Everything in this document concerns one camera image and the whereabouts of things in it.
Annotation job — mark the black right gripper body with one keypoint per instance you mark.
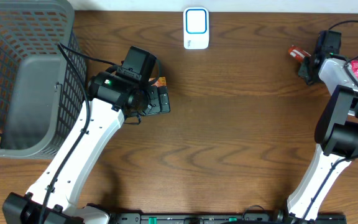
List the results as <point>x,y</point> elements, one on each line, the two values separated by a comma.
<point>307,74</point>

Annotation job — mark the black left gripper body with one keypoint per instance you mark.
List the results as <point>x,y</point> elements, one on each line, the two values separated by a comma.
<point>161,99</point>

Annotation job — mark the red snack bar wrapper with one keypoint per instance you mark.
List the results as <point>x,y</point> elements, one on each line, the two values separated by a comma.
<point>298,53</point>

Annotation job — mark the orange Kleenex tissue pack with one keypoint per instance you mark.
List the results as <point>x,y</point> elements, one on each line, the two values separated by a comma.
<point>158,82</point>

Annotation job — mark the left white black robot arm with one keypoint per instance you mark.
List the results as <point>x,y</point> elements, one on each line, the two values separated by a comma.
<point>113,97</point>

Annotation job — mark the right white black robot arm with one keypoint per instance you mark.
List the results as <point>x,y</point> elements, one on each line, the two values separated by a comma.
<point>336,135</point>

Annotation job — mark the grey plastic mesh basket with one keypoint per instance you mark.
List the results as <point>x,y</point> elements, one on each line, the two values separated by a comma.
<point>41,75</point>

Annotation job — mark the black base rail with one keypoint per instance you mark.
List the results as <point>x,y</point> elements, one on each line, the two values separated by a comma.
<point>136,218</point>

